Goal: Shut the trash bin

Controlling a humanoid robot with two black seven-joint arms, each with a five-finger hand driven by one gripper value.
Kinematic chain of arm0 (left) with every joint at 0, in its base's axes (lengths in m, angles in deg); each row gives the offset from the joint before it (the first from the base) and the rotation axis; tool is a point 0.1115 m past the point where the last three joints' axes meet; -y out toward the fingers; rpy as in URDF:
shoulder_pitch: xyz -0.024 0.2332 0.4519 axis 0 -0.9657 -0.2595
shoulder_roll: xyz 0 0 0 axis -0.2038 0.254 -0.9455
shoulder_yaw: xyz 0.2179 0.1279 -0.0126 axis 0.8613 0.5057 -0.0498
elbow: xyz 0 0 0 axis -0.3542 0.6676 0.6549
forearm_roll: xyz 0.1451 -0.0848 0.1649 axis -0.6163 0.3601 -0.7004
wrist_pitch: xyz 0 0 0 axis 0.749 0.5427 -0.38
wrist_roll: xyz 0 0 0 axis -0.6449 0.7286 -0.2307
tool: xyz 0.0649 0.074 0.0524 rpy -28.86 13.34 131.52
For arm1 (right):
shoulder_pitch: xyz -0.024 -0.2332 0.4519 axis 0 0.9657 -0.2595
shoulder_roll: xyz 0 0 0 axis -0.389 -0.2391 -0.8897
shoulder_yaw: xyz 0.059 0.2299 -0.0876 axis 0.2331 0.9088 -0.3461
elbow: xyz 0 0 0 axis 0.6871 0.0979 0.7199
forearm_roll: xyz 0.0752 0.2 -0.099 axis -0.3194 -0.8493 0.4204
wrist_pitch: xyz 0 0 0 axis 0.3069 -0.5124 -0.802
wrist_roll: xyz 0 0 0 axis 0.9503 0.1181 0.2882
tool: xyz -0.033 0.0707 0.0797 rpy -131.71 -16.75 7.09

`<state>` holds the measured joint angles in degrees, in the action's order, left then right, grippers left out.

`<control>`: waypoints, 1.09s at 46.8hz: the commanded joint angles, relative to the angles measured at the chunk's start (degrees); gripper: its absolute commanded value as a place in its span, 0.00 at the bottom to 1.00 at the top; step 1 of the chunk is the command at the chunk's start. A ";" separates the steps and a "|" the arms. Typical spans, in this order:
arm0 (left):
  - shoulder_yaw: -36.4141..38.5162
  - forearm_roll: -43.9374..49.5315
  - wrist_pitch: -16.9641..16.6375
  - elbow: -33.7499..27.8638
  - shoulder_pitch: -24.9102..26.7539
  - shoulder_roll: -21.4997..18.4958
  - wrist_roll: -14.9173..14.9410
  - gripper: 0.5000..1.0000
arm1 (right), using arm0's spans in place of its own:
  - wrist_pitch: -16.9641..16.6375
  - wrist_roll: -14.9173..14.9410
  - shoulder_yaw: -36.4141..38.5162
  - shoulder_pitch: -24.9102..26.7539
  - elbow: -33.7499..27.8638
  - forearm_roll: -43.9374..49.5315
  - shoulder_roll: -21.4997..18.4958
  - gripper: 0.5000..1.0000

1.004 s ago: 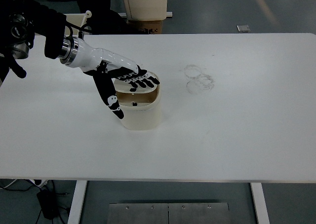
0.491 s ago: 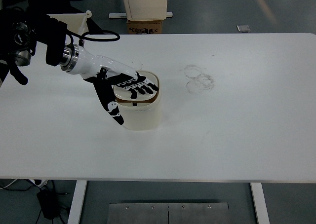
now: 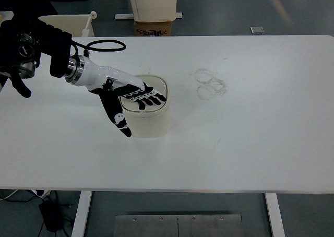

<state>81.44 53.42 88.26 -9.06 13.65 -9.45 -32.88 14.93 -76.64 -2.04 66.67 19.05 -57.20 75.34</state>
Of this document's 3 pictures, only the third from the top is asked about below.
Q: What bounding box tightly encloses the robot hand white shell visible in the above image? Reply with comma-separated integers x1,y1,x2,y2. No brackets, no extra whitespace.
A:
77,56,168,138

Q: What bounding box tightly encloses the cream lidded trash bin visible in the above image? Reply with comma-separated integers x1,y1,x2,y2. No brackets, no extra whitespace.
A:
118,75,172,139

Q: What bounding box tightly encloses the grey metal base bar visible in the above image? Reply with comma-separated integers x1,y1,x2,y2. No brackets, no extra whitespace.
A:
114,11,184,20

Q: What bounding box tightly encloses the brown cardboard box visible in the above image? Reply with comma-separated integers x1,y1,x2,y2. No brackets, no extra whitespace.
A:
134,20,173,37

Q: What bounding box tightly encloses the white table leg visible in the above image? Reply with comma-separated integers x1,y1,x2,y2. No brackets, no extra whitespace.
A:
264,192,287,237
70,191,93,237

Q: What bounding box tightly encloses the black power adapter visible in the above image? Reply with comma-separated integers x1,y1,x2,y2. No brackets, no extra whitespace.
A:
38,198,63,233

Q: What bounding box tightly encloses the grey metal plate with screws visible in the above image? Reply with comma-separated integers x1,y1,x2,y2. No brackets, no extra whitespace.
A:
114,214,245,237

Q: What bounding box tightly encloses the black floor cable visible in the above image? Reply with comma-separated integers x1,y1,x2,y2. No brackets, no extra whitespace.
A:
0,189,79,237

